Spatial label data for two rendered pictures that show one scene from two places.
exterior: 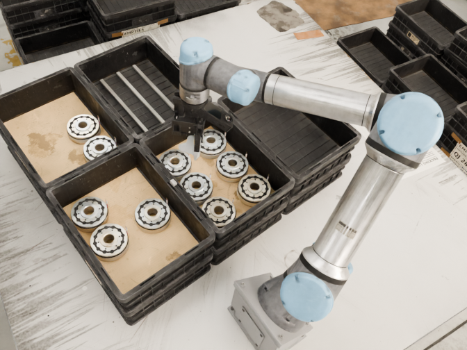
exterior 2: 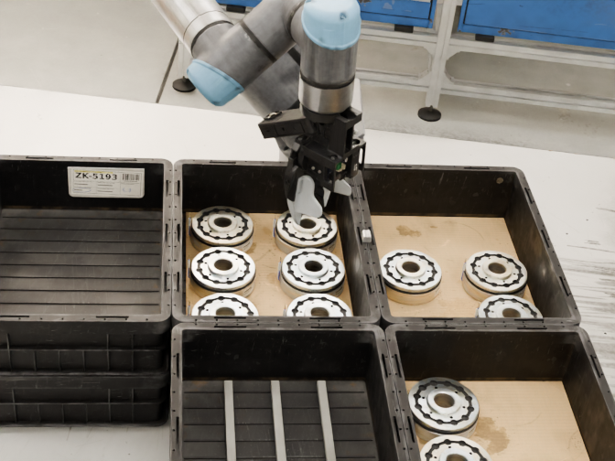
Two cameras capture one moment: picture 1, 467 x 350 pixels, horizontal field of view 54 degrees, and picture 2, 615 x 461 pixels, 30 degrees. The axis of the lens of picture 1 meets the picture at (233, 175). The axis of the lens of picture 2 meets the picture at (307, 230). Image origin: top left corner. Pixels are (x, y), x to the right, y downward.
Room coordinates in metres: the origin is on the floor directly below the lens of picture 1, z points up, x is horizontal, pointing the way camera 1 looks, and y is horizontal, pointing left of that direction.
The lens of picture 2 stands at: (1.88, 0.96, 2.03)
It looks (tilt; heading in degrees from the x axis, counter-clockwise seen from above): 38 degrees down; 218
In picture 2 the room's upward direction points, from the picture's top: 6 degrees clockwise
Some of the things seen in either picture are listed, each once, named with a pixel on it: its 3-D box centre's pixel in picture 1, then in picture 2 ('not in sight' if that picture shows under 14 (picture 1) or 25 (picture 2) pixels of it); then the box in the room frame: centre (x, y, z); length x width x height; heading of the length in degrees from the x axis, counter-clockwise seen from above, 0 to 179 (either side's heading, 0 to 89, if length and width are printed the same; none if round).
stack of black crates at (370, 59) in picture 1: (371, 68); not in sight; (2.14, -0.70, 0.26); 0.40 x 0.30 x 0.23; 37
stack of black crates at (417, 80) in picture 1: (422, 108); not in sight; (1.82, -0.94, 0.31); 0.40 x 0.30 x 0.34; 37
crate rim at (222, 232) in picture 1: (216, 163); (269, 240); (0.81, 0.06, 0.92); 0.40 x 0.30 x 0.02; 47
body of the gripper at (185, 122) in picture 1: (190, 112); (327, 138); (0.80, 0.13, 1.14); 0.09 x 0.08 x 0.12; 91
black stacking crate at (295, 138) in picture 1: (285, 130); (74, 262); (1.03, -0.15, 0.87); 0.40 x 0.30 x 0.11; 47
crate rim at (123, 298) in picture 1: (130, 214); (458, 242); (0.60, 0.26, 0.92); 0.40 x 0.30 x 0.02; 47
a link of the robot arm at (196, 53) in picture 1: (197, 64); (329, 37); (0.81, 0.12, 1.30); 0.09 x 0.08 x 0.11; 66
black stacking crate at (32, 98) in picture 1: (62, 134); (507, 460); (0.87, 0.55, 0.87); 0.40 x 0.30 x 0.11; 47
